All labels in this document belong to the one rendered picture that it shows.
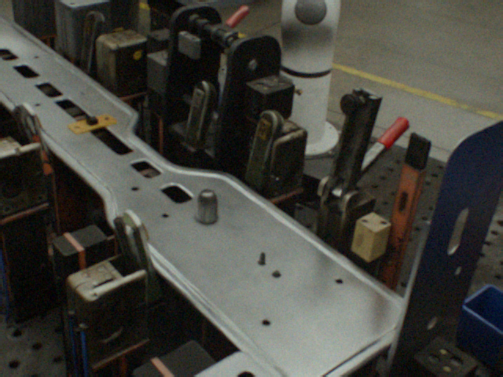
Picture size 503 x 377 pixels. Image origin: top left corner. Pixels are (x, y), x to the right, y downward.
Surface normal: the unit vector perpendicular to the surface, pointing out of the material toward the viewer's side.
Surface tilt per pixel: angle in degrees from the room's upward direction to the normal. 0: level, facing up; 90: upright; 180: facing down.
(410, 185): 90
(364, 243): 90
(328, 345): 0
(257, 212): 0
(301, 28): 127
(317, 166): 2
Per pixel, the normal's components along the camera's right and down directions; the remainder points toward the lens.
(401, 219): -0.76, 0.31
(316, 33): -0.02, 0.95
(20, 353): 0.07, -0.83
